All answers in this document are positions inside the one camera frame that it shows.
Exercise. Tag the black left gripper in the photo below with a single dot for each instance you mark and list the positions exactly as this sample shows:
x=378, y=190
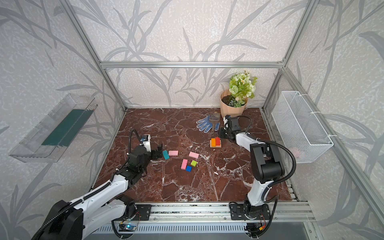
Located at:
x=154, y=153

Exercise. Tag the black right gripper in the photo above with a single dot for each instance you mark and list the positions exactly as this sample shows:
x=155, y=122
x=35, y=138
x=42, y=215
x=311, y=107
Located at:
x=227, y=126

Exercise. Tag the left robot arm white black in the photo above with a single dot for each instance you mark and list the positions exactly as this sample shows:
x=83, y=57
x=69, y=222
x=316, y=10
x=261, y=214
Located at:
x=78, y=218

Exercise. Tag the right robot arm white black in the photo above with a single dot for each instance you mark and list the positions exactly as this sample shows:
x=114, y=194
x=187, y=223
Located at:
x=272, y=164

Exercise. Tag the teal block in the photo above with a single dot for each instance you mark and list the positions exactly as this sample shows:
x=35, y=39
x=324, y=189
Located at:
x=166, y=155

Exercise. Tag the pink block left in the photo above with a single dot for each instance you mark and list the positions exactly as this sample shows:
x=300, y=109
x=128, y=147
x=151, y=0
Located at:
x=173, y=153

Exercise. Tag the pink block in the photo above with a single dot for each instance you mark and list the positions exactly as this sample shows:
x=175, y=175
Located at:
x=194, y=155
x=173, y=153
x=184, y=164

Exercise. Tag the pink block lower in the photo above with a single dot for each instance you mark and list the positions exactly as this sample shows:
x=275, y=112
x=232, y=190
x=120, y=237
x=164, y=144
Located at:
x=184, y=164

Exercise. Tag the pink block middle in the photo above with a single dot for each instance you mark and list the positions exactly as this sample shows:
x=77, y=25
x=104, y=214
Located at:
x=194, y=155

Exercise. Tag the beige flower pot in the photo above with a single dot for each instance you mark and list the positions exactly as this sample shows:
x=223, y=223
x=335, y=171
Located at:
x=227, y=110

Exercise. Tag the grey slotted scoop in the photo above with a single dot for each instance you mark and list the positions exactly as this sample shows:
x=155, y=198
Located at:
x=215, y=119

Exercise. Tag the blue dotted work glove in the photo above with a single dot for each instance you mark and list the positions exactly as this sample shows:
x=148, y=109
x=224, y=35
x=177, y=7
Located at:
x=204, y=125

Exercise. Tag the green artificial plant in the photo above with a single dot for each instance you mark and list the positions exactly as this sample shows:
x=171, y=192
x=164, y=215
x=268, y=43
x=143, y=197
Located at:
x=242, y=87

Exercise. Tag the green circuit board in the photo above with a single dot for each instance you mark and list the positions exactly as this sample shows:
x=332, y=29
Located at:
x=127, y=227

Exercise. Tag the clear plastic tray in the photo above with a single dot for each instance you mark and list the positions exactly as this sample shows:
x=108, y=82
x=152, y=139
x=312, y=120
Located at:
x=48, y=140

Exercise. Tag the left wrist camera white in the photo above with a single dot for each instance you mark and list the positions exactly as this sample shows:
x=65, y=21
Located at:
x=145, y=141

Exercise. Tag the white wire basket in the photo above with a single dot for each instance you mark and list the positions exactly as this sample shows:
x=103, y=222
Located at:
x=300, y=128

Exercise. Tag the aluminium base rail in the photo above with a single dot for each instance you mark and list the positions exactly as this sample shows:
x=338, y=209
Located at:
x=203, y=212

